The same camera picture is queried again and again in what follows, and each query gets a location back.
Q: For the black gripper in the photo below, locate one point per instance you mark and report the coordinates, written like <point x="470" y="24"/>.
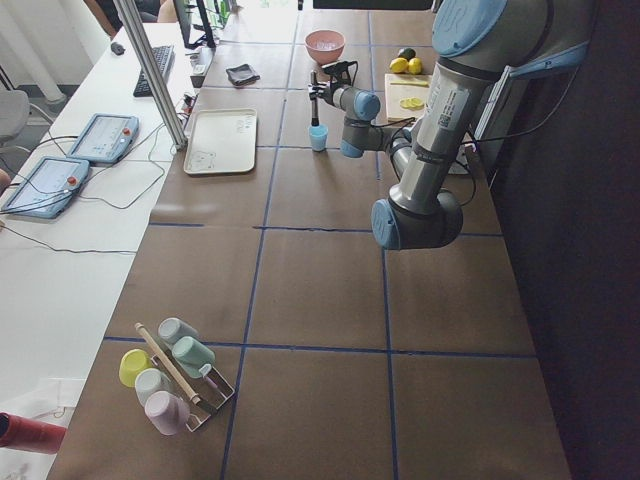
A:
<point x="314" y="94"/>

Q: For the light blue plastic cup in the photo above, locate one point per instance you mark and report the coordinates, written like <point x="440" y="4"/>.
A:
<point x="318" y="135"/>

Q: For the steel muddler black tip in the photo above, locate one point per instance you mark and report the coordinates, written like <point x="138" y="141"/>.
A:
<point x="314" y="105"/>

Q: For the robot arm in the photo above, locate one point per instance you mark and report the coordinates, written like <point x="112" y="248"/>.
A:
<point x="475" y="41"/>

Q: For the pink bowl of ice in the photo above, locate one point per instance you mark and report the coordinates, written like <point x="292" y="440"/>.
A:
<point x="325" y="46"/>

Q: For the grey-green cup on rack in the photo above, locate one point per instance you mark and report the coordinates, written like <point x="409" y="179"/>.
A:
<point x="172" y="329"/>

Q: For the mint cup on rack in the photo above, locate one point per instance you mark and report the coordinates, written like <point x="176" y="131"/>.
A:
<point x="192" y="356"/>

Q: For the metal cup rack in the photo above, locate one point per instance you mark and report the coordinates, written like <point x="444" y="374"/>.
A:
<point x="205" y="396"/>

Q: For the yellow cup on rack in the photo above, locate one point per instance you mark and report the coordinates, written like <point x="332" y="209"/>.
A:
<point x="132" y="363"/>

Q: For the pale white cup on rack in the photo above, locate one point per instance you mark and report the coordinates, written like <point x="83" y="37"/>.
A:
<point x="150" y="381"/>

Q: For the pink cup on rack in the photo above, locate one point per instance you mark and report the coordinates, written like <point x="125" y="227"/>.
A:
<point x="167" y="412"/>

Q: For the grey folded cloth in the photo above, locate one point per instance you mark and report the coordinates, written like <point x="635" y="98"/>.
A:
<point x="242" y="75"/>

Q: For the yellow lemon near board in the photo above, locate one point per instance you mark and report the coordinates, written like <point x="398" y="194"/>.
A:
<point x="399" y="65"/>

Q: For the wooden cutting board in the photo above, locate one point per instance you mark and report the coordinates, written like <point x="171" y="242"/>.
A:
<point x="394" y="93"/>

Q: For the yellow plastic knife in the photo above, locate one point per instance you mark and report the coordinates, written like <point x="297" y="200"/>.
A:
<point x="416" y="83"/>

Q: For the lemon slices stack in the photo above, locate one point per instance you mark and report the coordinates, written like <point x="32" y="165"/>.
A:
<point x="412" y="103"/>

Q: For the green lime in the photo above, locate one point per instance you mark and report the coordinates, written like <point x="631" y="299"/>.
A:
<point x="406" y="53"/>

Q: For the yellow lemon far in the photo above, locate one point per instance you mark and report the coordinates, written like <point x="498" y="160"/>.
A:
<point x="414" y="66"/>

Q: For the cream bear tray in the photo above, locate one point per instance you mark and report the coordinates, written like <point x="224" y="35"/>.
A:
<point x="222" y="141"/>

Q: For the black monitor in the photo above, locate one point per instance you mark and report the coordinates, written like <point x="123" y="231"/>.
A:
<point x="194" y="24"/>

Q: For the black computer mouse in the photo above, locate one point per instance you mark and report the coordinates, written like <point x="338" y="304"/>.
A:
<point x="117" y="49"/>

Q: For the far blue teach pendant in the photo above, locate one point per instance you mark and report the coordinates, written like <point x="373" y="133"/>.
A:
<point x="105" y="139"/>

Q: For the blue teach pendant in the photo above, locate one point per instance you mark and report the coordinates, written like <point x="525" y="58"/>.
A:
<point x="48" y="189"/>
<point x="105" y="139"/>

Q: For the near blue teach pendant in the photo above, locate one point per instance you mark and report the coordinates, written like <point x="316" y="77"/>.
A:
<point x="48" y="189"/>

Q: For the red bottle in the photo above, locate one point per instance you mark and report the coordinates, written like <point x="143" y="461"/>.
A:
<point x="30" y="435"/>

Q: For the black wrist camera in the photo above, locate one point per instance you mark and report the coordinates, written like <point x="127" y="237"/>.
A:
<point x="341" y="72"/>

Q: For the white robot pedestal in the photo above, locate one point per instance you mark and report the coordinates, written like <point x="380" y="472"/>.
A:
<point x="460" y="165"/>

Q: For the aluminium frame post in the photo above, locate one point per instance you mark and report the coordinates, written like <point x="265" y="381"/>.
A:
<point x="134" y="28"/>

